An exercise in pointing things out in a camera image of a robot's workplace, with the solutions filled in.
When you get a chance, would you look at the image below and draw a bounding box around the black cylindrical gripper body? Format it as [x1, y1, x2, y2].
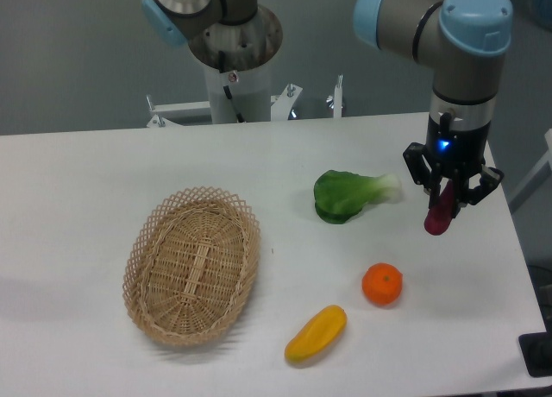
[423, 115, 491, 186]

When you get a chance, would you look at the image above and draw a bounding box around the yellow orange mango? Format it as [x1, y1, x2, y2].
[284, 305, 348, 364]

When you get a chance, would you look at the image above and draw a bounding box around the woven wicker basket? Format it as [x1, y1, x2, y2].
[122, 186, 260, 347]

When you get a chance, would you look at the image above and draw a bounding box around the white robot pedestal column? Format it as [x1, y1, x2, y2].
[204, 63, 272, 124]

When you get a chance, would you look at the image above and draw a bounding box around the black device at table edge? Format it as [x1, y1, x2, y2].
[518, 332, 551, 378]

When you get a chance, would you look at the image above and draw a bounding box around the black cable on pedestal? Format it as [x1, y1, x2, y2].
[216, 50, 248, 124]

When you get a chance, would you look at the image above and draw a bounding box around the orange mandarin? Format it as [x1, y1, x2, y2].
[361, 262, 403, 306]

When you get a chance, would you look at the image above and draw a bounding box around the white metal base frame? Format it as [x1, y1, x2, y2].
[144, 73, 348, 128]

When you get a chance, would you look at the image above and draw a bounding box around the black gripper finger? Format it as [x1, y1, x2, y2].
[451, 165, 504, 218]
[403, 142, 442, 208]

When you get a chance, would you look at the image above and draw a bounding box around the purple sweet potato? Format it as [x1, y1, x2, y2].
[423, 181, 455, 236]

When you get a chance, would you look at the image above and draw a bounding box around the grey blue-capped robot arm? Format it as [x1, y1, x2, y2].
[141, 0, 513, 217]

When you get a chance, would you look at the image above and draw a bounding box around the green bok choy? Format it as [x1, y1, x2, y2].
[313, 170, 402, 224]

